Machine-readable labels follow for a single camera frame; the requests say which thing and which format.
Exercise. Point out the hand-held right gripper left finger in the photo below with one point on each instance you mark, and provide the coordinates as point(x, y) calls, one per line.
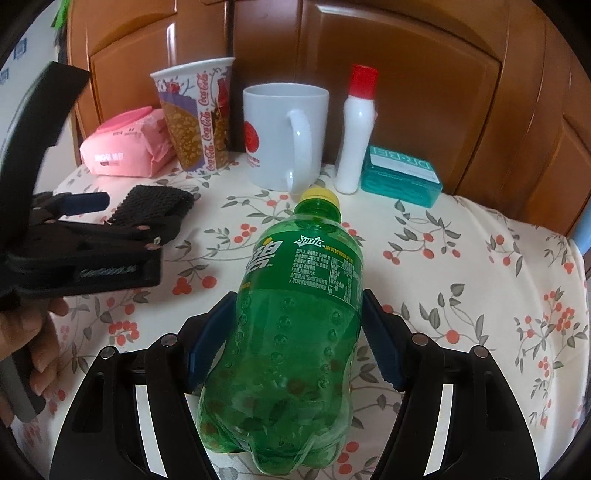
point(203, 350)

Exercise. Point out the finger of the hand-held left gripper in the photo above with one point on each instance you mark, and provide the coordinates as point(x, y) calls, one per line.
point(87, 201)
point(92, 237)

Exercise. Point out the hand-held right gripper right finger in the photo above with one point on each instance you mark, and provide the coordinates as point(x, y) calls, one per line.
point(383, 350)

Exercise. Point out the green plastic bottle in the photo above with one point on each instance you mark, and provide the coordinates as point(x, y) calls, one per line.
point(286, 346)

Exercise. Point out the person's left hand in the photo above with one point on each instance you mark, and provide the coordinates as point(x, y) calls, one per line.
point(32, 327)

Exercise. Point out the pink wet wipes pack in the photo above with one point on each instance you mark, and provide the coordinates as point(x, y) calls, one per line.
point(120, 152)

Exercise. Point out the black mesh pouch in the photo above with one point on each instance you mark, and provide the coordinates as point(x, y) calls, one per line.
point(152, 203)

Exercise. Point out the floral tablecloth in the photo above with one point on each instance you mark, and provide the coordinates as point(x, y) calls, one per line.
point(461, 277)

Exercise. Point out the printed paper cup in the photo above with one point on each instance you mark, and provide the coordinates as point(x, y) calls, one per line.
point(194, 124)

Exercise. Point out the teal plastic box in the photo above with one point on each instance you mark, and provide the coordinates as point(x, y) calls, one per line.
point(397, 177)

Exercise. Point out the white mug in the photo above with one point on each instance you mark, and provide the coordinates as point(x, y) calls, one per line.
point(272, 138)

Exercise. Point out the white bottle with red cap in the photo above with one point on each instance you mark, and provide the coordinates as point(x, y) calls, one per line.
point(353, 138)

